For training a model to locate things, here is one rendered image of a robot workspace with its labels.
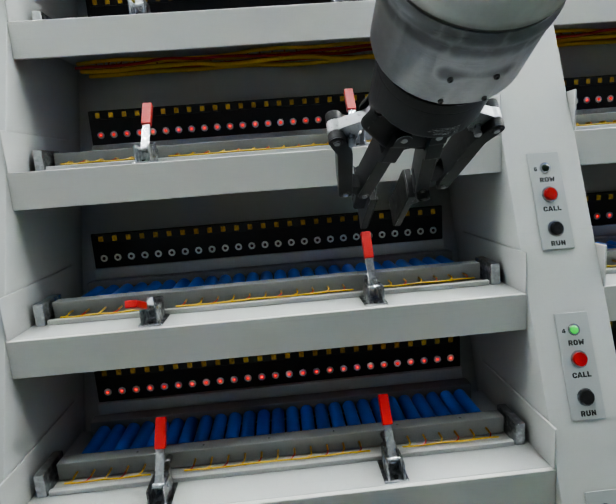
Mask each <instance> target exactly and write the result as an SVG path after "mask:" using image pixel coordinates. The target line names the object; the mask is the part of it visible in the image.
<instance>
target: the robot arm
mask: <svg viewBox="0 0 616 504"><path fill-rule="evenodd" d="M565 2H566V0H376V1H375V6H374V12H373V17H372V23H371V29H370V41H371V46H372V50H373V54H374V57H375V59H376V62H375V67H374V72H373V76H372V81H371V87H370V92H369V94H368V96H367V97H366V98H365V99H364V100H363V101H362V102H361V104H360V106H359V111H357V112H355V113H352V114H349V115H346V116H343V115H342V114H341V112H340V111H338V110H331V111H329V112H327V113H326V114H325V120H326V127H327V135H328V142H329V145H330V146H331V148H332V149H333V150H334V151H335V165H336V177H337V185H338V192H339V196H340V197H349V196H352V203H353V208H354V209H358V215H359V222H360V228H361V229H366V228H368V226H369V223H370V220H371V218H372V215H373V212H374V209H375V207H376V204H377V201H378V197H377V191H376V186H377V185H378V183H379V181H380V180H381V178H382V176H383V175H384V173H385V172H386V170H387V168H388V167H389V165H390V164H391V163H395V162H396V161H397V159H398V158H399V157H400V155H401V153H402V152H403V150H406V149H410V148H413V149H415V151H414V156H413V162H412V168H411V171H412V175H411V171H410V169H403V170H402V172H401V174H400V176H399V179H398V181H397V184H396V186H395V188H394V191H393V193H392V196H391V198H390V200H389V204H390V210H391V216H392V222H393V226H400V225H401V223H402V221H403V219H404V217H405V216H406V214H407V212H408V210H409V208H410V206H411V204H416V203H417V202H419V201H426V200H428V199H430V194H429V187H432V186H436V187H437V189H445V188H447V187H449V186H450V185H451V183H452V182H453V181H454V180H455V179H456V178H457V176H458V175H459V174H460V173H461V172H462V170H463V169H464V168H465V167H466V166H467V164H468V163H469V162H470V161H471V160H472V158H473V157H474V156H475V155H476V154H477V152H478V151H479V150H480V149H481V148H482V147H483V145H484V144H485V143H487V142H488V141H489V140H491V139H492V138H494V137H495V136H497V135H498V134H499V133H501V132H502V131H503V130H504V129H505V125H504V121H503V118H502V114H501V111H500V107H499V104H498V100H497V99H496V98H491V97H492V96H494V95H496V94H497V93H499V92H501V91H502V90H504V89H505V88H506V87H507V86H509V85H510V84H511V83H512V82H513V80H514V79H515V78H516V77H517V75H518V74H519V72H520V71H521V69H522V67H523V66H524V64H525V63H526V61H527V60H528V58H529V57H530V55H531V53H532V52H533V50H534V49H535V47H536V46H537V44H538V42H539V41H540V39H541V38H542V36H543V35H544V33H545V31H546V30H547V29H548V28H549V27H550V26H551V25H552V23H553V22H554V21H555V19H556V18H557V16H558V15H559V14H560V12H561V10H562V9H563V7H564V5H565ZM489 98H490V99H489ZM362 129H364V130H365V131H366V132H367V133H368V134H369V135H371V136H372V137H373V138H372V140H371V142H370V144H369V146H368V148H367V150H366V152H365V154H364V156H363V158H362V160H361V162H360V164H359V166H357V167H355V166H353V151H352V147H355V145H356V142H355V140H356V139H357V138H358V136H359V135H358V133H359V131H360V130H362ZM450 136H451V137H450ZM449 137H450V139H449V140H448V142H447V143H446V141H447V138H449ZM445 143H446V145H445V146H444V144H445ZM443 146H444V147H443ZM353 169H354V174H353Z"/></svg>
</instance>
